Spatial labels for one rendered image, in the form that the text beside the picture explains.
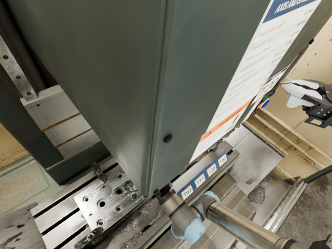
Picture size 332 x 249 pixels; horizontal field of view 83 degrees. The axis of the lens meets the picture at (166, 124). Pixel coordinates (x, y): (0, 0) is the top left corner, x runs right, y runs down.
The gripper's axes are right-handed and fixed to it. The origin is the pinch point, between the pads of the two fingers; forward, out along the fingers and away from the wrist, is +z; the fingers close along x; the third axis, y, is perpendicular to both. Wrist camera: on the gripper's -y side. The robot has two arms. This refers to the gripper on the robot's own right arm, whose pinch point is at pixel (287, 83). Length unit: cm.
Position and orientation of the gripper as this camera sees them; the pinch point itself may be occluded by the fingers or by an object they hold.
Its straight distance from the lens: 57.2
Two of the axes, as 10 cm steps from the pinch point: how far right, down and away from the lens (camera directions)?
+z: -9.4, -3.3, 1.1
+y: -1.2, 6.0, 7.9
